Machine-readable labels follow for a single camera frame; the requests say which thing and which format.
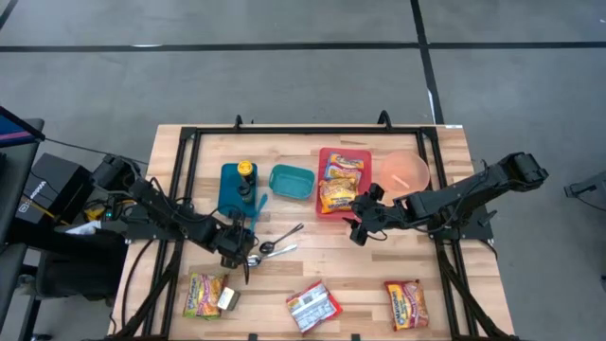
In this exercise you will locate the red plastic bin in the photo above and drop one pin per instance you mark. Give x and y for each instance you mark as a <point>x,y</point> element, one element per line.
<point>367,161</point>

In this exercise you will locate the black box white logo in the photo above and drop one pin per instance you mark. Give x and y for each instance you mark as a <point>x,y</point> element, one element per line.
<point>52,184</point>

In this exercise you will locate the blue-screen monitor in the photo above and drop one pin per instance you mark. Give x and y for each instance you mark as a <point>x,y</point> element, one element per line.
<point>14,132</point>

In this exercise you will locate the black side desk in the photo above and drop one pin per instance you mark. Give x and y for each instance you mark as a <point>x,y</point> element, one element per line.
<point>12,189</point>

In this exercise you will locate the small cream tin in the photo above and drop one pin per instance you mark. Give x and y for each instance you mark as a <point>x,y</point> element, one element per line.
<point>229,299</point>

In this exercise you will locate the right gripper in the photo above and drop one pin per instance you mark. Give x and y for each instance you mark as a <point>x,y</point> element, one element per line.
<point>390,213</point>

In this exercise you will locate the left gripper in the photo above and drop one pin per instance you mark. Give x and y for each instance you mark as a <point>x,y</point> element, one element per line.
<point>225,239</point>

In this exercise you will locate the silver metal spoon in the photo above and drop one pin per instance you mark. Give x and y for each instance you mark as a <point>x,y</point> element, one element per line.
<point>284,250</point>

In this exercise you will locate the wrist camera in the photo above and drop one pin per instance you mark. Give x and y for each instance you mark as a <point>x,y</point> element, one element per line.
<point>236,219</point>
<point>376,192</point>

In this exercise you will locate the brown yellow-lid spice jar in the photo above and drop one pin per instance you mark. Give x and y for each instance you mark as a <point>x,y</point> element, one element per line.
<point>245,169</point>

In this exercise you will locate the teal plastic basket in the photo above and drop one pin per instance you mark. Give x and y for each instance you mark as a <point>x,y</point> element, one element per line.
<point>292,182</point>

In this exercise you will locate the orange red ramen packet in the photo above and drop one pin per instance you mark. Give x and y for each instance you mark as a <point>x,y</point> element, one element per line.
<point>407,304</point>

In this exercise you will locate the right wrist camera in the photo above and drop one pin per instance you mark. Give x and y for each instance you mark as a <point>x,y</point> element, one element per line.
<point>376,192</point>

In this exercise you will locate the dark metal spoon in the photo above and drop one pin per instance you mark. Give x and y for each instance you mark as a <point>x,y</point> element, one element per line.
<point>266,246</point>

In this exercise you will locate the blue plastic bin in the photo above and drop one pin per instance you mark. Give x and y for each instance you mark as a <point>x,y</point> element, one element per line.
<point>229,189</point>

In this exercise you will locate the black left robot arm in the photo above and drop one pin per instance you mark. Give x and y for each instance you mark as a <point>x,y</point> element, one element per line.
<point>165,213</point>

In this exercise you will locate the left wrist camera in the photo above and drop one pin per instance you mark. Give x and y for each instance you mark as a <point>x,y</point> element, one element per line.
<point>236,219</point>

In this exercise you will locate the blue yellow ramen packet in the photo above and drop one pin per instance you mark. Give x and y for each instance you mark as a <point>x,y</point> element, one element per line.
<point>345,163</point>

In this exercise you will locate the green pink ramen packet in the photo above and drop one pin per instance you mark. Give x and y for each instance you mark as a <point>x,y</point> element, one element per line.
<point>202,296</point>

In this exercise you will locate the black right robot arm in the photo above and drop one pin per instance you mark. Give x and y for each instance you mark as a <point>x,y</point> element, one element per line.
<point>473,199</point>

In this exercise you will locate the clear herb spice jar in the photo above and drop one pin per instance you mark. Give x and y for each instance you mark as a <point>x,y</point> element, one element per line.
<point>245,194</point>

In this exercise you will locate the white paper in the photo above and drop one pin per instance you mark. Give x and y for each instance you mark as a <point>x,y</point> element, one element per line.
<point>85,229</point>

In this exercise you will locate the red white ramen packet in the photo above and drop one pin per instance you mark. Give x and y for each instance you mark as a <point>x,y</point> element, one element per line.
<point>312,307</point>

